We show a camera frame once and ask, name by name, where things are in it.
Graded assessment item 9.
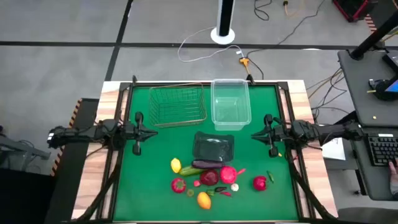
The yellow power plug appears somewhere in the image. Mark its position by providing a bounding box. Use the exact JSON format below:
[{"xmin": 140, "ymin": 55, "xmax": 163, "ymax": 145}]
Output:
[{"xmin": 238, "ymin": 57, "xmax": 252, "ymax": 75}]

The white paper sheet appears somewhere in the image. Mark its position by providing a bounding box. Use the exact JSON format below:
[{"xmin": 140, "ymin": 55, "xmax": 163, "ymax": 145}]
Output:
[{"xmin": 322, "ymin": 136, "xmax": 346, "ymax": 161}]

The dark red onion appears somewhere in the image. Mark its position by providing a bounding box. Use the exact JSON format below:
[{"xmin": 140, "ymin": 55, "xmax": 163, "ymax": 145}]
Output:
[{"xmin": 199, "ymin": 169, "xmax": 220, "ymax": 187}]

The large purple eggplant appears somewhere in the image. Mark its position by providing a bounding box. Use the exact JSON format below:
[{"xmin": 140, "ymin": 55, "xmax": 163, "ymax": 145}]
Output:
[{"xmin": 191, "ymin": 159, "xmax": 225, "ymax": 170}]

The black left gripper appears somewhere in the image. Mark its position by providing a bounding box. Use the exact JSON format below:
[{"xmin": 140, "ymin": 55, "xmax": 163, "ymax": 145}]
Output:
[{"xmin": 123, "ymin": 111, "xmax": 159, "ymax": 156}]

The white black pole stand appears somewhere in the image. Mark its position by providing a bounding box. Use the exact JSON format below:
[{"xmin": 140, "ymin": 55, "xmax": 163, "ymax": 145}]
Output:
[{"xmin": 210, "ymin": 0, "xmax": 236, "ymax": 45}]

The grey side desk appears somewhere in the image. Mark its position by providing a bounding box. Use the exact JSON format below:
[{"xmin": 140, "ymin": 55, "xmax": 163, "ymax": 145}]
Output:
[{"xmin": 337, "ymin": 49, "xmax": 398, "ymax": 202}]

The clear plastic container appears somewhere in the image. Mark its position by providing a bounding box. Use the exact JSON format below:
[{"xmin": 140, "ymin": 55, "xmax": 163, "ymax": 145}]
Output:
[{"xmin": 210, "ymin": 78, "xmax": 252, "ymax": 131}]

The grey metal stand leg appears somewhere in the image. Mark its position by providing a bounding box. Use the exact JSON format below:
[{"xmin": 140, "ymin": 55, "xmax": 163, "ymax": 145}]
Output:
[{"xmin": 0, "ymin": 135, "xmax": 52, "ymax": 161}]

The red bell pepper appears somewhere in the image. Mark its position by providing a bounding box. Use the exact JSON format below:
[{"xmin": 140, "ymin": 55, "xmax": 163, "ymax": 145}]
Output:
[{"xmin": 170, "ymin": 177, "xmax": 187, "ymax": 194}]

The green cucumber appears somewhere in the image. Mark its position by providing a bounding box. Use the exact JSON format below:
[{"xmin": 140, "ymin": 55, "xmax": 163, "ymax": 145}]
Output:
[{"xmin": 178, "ymin": 166, "xmax": 205, "ymax": 177}]

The copper wire basket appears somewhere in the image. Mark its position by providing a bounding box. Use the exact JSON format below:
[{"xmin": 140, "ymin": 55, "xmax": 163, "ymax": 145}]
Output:
[{"xmin": 148, "ymin": 82, "xmax": 208, "ymax": 129}]

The yellow lemon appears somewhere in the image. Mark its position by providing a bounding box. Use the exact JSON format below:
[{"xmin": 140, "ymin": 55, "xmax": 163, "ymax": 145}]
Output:
[{"xmin": 170, "ymin": 157, "xmax": 182, "ymax": 174}]

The black device blue screen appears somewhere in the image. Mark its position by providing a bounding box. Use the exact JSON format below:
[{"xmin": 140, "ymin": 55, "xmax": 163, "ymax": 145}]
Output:
[{"xmin": 368, "ymin": 51, "xmax": 398, "ymax": 101}]

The black keyboard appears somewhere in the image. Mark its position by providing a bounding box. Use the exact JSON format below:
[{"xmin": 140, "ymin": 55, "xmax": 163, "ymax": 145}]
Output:
[{"xmin": 367, "ymin": 133, "xmax": 398, "ymax": 167}]

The white cable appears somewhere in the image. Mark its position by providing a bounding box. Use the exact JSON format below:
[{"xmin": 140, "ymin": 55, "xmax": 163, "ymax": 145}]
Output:
[{"xmin": 177, "ymin": 26, "xmax": 245, "ymax": 63}]

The pink dragon fruit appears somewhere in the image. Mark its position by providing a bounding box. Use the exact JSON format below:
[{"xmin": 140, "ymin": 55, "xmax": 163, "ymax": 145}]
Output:
[{"xmin": 220, "ymin": 166, "xmax": 238, "ymax": 185}]

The orange mango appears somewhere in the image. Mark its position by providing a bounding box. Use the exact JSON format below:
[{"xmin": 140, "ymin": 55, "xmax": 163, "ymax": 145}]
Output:
[{"xmin": 197, "ymin": 191, "xmax": 212, "ymax": 210}]

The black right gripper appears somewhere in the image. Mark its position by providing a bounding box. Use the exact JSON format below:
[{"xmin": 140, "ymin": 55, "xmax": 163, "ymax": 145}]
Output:
[{"xmin": 251, "ymin": 113, "xmax": 292, "ymax": 158}]

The red framed black case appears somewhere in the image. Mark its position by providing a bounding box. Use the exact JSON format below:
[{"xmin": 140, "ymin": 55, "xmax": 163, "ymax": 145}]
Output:
[{"xmin": 331, "ymin": 0, "xmax": 379, "ymax": 23}]

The black table frame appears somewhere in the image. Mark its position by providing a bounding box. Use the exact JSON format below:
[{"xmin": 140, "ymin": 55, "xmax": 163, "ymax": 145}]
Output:
[{"xmin": 71, "ymin": 74, "xmax": 338, "ymax": 224}]

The person's hand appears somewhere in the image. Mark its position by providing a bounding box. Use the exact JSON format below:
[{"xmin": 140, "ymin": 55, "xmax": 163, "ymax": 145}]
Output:
[{"xmin": 388, "ymin": 161, "xmax": 398, "ymax": 200}]

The green table mat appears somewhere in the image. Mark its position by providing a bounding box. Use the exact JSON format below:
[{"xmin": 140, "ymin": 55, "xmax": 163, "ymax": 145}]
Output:
[{"xmin": 113, "ymin": 85, "xmax": 299, "ymax": 222}]

